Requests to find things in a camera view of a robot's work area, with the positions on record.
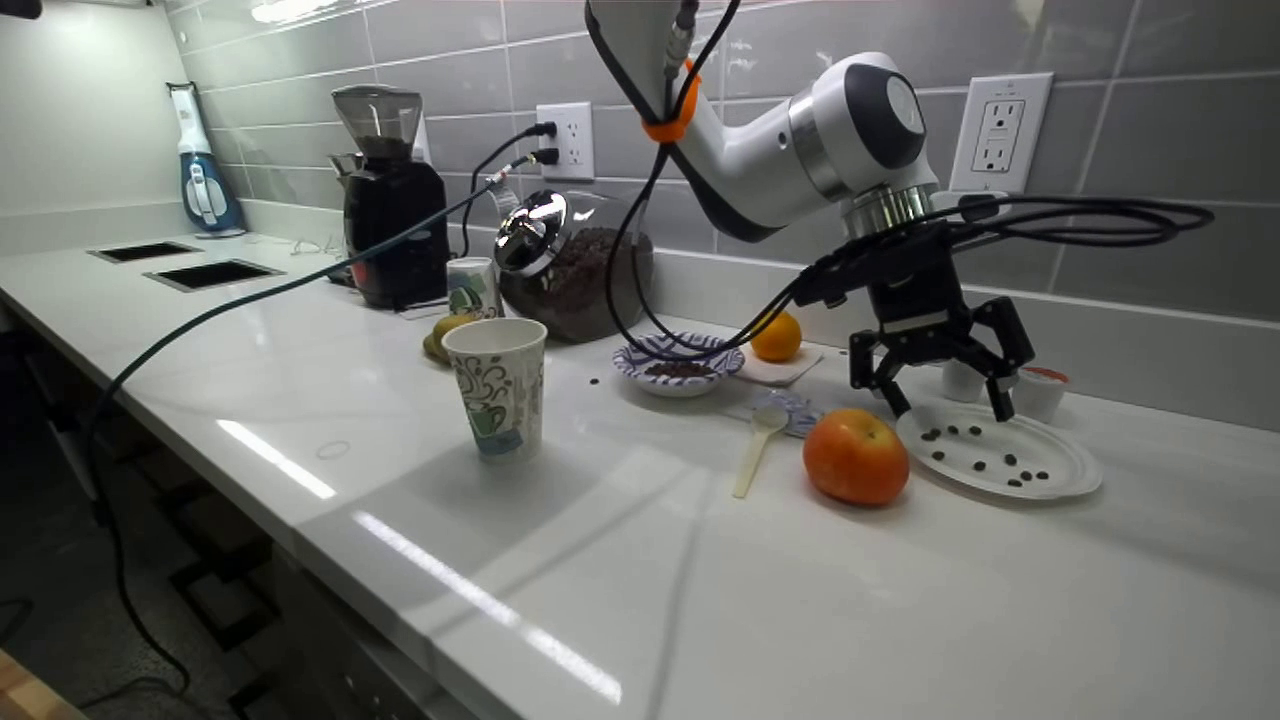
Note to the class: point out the upturned patterned paper cup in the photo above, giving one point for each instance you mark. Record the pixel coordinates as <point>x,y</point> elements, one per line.
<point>468,284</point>

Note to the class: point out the red yellow apple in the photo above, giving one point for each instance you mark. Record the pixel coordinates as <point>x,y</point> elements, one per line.
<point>857,460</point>

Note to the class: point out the glass coffee bean jar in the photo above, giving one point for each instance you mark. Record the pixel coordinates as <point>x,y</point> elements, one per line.
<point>581,284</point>

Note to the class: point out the blue patterned paper bowl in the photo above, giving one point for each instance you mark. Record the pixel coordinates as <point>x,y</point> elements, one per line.
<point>643,380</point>

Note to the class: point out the white paper plate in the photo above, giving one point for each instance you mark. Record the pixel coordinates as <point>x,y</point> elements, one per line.
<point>1053,475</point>

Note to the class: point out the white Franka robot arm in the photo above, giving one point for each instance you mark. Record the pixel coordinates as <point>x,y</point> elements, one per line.
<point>855,124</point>

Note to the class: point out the coffee bean pile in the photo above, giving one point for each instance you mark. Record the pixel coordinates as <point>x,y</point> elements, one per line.
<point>672,361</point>

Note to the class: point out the green yellow pear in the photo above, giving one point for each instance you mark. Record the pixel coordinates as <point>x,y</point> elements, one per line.
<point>436,346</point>

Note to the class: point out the blue spray bottle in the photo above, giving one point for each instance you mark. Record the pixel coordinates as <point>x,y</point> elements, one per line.
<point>206,195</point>

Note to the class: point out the black coffee grinder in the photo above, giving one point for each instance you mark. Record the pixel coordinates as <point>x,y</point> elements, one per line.
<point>393,245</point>

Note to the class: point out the cream plastic spoon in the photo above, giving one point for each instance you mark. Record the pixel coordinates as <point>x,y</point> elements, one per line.
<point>760,443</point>

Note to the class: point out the white wall outlet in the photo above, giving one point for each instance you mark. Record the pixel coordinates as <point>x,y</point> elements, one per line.
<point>1002,133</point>
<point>579,141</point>

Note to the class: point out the blue white sugar packet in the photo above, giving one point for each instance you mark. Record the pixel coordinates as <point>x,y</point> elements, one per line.
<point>806,409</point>

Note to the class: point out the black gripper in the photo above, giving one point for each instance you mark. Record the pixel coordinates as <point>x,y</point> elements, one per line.
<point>925,303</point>

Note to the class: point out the orange fruit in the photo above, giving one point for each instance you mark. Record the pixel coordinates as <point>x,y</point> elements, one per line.
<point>776,343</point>

